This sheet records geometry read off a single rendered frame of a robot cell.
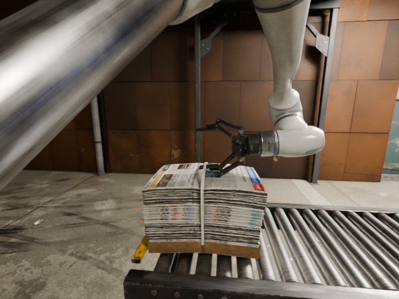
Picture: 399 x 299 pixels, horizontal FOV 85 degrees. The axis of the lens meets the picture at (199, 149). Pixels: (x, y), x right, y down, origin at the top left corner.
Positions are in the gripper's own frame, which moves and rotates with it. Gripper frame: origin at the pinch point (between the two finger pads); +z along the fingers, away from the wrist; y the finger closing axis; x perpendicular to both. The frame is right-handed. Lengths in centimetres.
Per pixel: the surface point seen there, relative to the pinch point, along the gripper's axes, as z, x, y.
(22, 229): 205, 106, 94
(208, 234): -1.8, -14.9, 25.1
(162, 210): 12.2, -14.8, 16.3
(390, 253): -62, -5, 40
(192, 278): 3.1, -23.9, 33.1
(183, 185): 4.9, -13.1, 9.1
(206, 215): -1.7, -14.5, 18.7
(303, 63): -133, 287, -63
